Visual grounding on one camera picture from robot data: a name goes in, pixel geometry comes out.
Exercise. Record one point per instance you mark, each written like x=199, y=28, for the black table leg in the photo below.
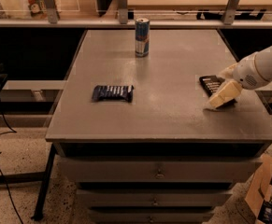
x=38, y=214

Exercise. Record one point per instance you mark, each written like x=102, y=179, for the redbull can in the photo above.
x=142, y=37

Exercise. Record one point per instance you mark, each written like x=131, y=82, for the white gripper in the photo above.
x=247, y=72

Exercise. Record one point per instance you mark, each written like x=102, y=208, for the dark chocolate rxbar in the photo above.
x=210, y=84

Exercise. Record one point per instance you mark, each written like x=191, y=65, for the grey drawer cabinet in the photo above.
x=163, y=158

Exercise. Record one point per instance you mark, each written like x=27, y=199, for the metal railing shelf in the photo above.
x=183, y=14

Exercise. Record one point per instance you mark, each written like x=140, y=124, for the blue snack bar wrapper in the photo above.
x=113, y=93

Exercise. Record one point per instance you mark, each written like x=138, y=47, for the cardboard box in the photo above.
x=259, y=195

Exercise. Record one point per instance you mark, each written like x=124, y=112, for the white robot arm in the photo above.
x=263, y=63

